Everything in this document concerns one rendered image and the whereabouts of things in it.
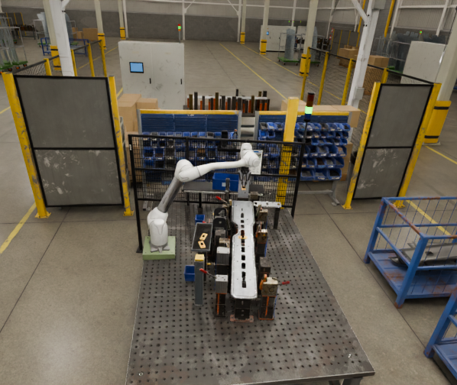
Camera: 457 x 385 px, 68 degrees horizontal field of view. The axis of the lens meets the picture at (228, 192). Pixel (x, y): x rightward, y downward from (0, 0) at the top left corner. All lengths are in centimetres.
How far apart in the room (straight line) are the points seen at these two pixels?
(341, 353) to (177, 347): 113
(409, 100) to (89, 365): 506
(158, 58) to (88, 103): 485
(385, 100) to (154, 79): 601
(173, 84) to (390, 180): 597
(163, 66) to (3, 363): 744
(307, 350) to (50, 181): 404
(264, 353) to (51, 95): 384
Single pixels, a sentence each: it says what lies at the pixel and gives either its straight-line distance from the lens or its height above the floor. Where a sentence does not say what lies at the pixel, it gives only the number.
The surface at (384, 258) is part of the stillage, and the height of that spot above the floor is 16.
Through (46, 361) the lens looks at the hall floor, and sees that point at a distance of 363.
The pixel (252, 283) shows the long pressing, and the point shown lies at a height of 100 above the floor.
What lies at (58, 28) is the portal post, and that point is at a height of 240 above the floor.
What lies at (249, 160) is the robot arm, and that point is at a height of 163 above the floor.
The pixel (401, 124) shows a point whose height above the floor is 140.
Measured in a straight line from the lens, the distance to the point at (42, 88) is 487.
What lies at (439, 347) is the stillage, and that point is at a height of 16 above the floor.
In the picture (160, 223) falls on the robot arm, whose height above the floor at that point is 103.
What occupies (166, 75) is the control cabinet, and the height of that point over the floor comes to 125.
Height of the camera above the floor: 274
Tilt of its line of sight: 28 degrees down
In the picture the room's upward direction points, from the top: 3 degrees clockwise
